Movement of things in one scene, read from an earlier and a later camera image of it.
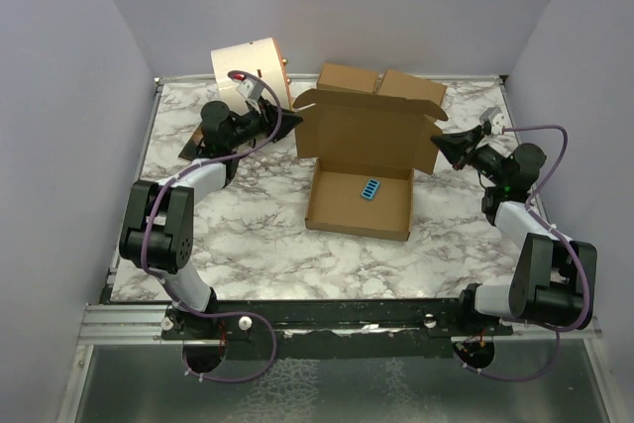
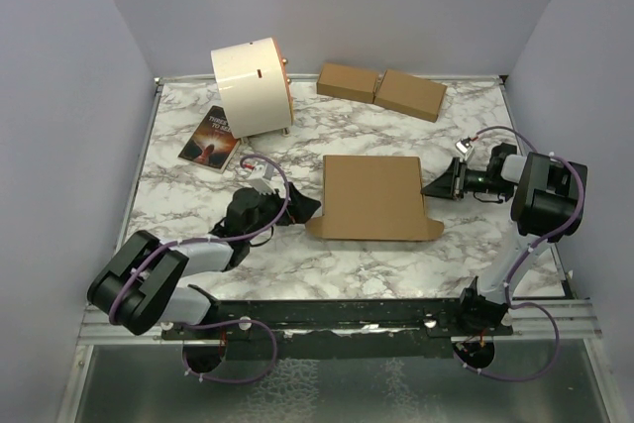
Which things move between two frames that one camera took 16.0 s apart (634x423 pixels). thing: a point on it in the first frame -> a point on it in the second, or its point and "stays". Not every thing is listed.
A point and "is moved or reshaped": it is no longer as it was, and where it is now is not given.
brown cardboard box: [364, 149] is moved or reshaped
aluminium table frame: [339, 249] stays
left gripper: [270, 117] -> [299, 207]
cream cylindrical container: [262, 57] stays
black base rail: [352, 329] stays
